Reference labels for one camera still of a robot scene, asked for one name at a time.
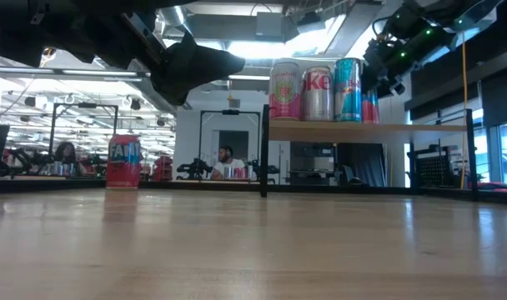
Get black perforated cart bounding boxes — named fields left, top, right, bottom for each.
left=406, top=143, right=459, bottom=188

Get silver round ceiling duct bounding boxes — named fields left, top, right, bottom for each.
left=157, top=5, right=188, bottom=27

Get blue silver Red Bull can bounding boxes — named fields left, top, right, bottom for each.
left=334, top=57, right=363, bottom=123

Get long ceiling tube light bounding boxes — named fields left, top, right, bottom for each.
left=228, top=73, right=271, bottom=82

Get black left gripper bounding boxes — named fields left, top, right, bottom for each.
left=35, top=0, right=247, bottom=107

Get silver Diet Coke can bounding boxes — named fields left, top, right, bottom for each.
left=301, top=65, right=336, bottom=123

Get wooden shelf with black posts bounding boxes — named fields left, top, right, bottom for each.
left=259, top=103, right=476, bottom=202

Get red tool chest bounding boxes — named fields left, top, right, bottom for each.
left=153, top=155, right=174, bottom=183

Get red Coca-Cola can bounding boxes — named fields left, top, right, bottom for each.
left=360, top=87, right=380, bottom=125

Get person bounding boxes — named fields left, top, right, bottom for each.
left=210, top=145, right=248, bottom=181
left=54, top=141, right=88, bottom=176

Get black aluminium table frame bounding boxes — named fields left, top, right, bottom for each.
left=0, top=175, right=507, bottom=206

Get pink and silver soda can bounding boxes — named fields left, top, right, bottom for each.
left=269, top=61, right=303, bottom=122

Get grey ceiling box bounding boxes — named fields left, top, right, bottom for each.
left=255, top=11, right=286, bottom=42

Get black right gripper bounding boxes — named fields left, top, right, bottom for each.
left=360, top=5, right=455, bottom=98

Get red Fanta can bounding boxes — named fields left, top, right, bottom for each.
left=105, top=133, right=142, bottom=192

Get dark curtain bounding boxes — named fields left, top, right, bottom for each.
left=335, top=142, right=389, bottom=188

